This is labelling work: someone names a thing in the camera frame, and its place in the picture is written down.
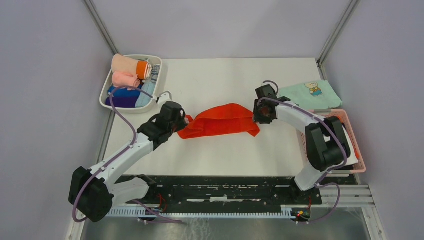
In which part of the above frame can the pink panda towel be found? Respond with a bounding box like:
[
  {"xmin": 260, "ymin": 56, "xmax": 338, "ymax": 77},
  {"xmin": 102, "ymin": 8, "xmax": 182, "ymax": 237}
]
[{"xmin": 112, "ymin": 71, "xmax": 140, "ymax": 88}]

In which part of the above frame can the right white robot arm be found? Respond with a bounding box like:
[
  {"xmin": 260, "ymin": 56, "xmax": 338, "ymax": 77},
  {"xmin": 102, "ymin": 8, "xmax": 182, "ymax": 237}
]
[{"xmin": 253, "ymin": 84, "xmax": 354, "ymax": 204}]

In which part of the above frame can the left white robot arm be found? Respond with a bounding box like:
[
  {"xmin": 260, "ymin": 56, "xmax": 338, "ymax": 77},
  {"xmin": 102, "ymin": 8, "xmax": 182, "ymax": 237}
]
[{"xmin": 68, "ymin": 91, "xmax": 188, "ymax": 223}]

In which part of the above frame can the light blue rolled towel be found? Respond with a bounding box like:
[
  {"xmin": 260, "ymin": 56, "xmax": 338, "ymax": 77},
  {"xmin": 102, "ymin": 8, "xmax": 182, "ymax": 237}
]
[{"xmin": 135, "ymin": 64, "xmax": 161, "ymax": 108}]

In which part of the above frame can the purple rolled towel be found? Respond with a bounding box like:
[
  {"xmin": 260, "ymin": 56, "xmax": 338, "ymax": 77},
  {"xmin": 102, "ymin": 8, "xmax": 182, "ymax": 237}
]
[{"xmin": 112, "ymin": 96, "xmax": 139, "ymax": 109}]

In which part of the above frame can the green cartoon bear cloth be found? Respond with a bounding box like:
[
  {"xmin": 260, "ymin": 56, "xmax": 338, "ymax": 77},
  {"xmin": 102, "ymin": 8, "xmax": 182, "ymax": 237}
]
[{"xmin": 278, "ymin": 80, "xmax": 343, "ymax": 110}]

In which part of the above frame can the peach orange rolled towel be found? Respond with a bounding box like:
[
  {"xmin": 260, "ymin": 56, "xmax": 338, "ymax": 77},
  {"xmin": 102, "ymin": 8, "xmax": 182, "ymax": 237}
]
[{"xmin": 111, "ymin": 54, "xmax": 153, "ymax": 80}]

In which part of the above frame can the pink perforated plastic basket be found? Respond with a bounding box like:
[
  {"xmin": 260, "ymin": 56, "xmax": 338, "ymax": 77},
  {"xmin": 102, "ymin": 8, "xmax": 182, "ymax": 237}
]
[{"xmin": 293, "ymin": 109, "xmax": 366, "ymax": 177}]

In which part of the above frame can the white plastic tray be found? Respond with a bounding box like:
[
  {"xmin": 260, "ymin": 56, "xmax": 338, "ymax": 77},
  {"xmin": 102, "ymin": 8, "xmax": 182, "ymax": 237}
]
[{"xmin": 99, "ymin": 53, "xmax": 163, "ymax": 114}]

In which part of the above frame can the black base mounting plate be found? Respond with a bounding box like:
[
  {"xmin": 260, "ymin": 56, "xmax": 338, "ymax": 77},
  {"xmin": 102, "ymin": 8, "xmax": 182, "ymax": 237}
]
[{"xmin": 114, "ymin": 173, "xmax": 360, "ymax": 215}]

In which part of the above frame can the white folded towel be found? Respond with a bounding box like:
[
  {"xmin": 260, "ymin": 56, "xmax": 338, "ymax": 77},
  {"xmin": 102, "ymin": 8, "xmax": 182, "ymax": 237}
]
[{"xmin": 342, "ymin": 123, "xmax": 359, "ymax": 166}]

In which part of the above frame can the front aluminium rail frame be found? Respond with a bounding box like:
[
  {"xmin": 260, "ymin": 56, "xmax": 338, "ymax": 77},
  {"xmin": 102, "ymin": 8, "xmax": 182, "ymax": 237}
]
[{"xmin": 65, "ymin": 185, "xmax": 387, "ymax": 240}]

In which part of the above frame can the left aluminium frame post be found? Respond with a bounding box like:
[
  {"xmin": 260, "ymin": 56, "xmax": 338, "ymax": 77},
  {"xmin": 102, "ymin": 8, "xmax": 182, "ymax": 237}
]
[{"xmin": 82, "ymin": 0, "xmax": 119, "ymax": 55}]

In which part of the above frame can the aluminium corner frame post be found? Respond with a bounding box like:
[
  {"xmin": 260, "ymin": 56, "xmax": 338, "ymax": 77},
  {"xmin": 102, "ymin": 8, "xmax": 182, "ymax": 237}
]
[{"xmin": 315, "ymin": 0, "xmax": 361, "ymax": 81}]

